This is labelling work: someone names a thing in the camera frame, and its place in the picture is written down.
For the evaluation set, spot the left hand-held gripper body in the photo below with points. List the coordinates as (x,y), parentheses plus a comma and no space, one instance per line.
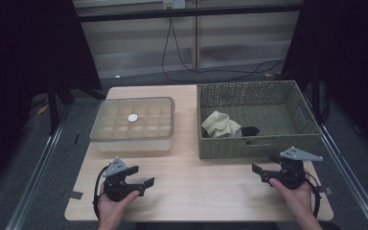
(115,169)

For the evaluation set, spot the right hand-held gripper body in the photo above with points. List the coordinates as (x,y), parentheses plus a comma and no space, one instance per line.
(292,172)

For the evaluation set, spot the white compartment storage box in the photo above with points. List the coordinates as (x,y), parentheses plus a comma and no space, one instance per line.
(134,146)

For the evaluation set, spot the black sock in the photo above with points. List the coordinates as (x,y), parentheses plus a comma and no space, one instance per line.
(249,130)

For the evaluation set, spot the clear plastic lid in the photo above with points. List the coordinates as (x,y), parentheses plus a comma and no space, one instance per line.
(133,118)

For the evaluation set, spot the green woven basket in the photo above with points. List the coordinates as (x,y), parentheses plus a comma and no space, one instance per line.
(287,92)

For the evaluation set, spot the person's right hand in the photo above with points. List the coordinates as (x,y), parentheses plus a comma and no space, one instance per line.
(300,201)

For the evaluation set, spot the person's left hand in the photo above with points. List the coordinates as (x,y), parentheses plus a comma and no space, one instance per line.
(113,212)

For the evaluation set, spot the grey tape piece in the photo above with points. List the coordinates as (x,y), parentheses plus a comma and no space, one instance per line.
(328,191)
(75,194)

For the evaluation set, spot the small black floor tape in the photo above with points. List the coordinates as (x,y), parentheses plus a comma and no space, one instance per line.
(77,138)

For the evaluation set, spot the yellow floor tape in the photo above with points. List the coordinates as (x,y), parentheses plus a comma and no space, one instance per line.
(42,109)

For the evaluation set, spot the black curtain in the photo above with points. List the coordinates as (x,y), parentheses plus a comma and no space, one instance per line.
(28,48)
(348,48)

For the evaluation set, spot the black horizontal bar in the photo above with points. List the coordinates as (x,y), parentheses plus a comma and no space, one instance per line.
(188,13)

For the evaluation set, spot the white wall socket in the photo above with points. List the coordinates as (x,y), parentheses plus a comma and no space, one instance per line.
(179,4)

